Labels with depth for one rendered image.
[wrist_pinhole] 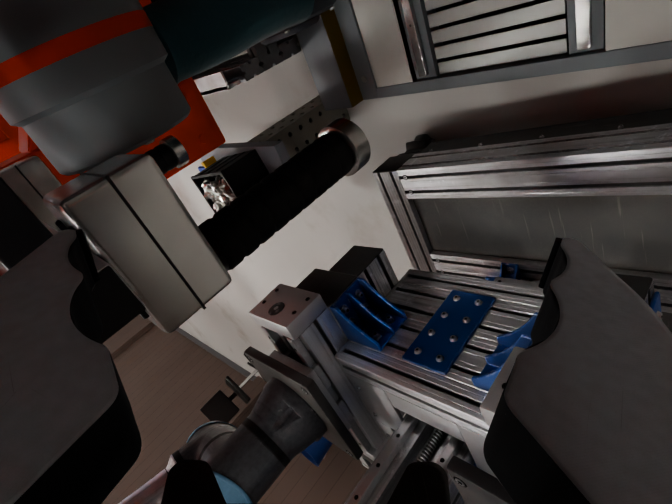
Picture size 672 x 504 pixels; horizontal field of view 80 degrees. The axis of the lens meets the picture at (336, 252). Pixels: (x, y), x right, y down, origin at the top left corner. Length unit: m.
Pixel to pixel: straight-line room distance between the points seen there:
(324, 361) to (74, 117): 0.58
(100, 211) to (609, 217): 0.89
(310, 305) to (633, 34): 0.74
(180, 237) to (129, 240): 0.03
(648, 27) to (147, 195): 0.86
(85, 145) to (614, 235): 0.90
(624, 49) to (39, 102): 0.88
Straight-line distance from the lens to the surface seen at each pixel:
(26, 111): 0.38
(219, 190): 1.09
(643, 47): 0.95
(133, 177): 0.23
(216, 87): 1.21
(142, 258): 0.23
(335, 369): 0.81
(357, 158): 0.32
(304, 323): 0.73
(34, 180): 0.56
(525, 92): 1.12
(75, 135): 0.38
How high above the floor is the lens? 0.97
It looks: 28 degrees down
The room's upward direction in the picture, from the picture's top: 134 degrees counter-clockwise
